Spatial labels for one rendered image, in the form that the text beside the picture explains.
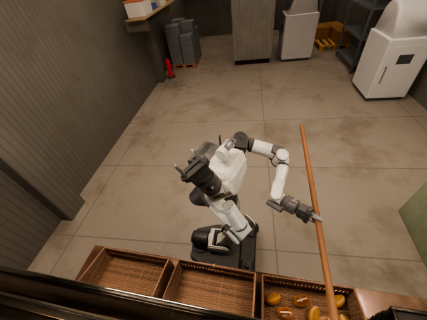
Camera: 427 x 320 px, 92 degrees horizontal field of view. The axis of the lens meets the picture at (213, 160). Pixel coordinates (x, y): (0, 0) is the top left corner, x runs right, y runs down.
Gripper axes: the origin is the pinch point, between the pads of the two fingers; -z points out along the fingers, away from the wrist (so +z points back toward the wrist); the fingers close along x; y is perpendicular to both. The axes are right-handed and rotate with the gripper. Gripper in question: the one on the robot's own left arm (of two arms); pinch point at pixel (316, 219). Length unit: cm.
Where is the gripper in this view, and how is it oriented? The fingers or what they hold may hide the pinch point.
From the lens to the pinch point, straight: 126.0
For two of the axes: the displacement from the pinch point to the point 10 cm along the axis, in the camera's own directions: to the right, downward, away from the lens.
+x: 1.1, 7.2, 6.9
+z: -7.3, -4.1, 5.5
